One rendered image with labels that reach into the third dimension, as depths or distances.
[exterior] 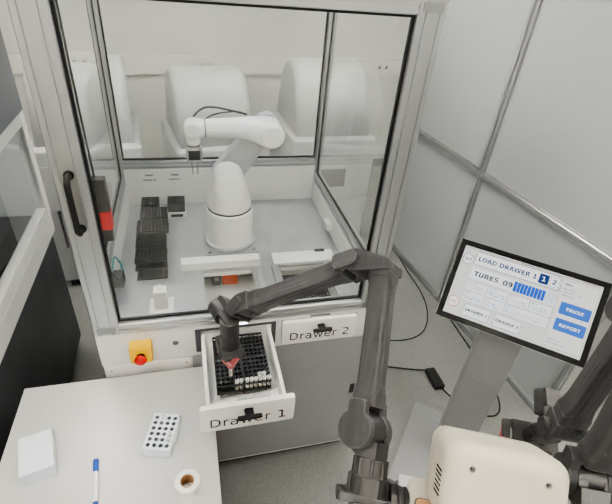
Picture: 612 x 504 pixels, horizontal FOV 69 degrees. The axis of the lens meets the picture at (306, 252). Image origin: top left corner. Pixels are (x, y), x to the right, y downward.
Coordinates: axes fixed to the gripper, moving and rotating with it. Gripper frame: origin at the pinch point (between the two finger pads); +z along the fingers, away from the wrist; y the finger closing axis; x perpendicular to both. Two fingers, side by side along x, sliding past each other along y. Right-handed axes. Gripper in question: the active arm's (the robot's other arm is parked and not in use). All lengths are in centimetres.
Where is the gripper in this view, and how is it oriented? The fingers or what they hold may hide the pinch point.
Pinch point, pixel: (230, 365)
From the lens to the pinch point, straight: 145.2
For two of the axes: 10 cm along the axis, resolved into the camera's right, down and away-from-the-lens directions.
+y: -4.4, -5.4, 7.2
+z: -0.8, 8.2, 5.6
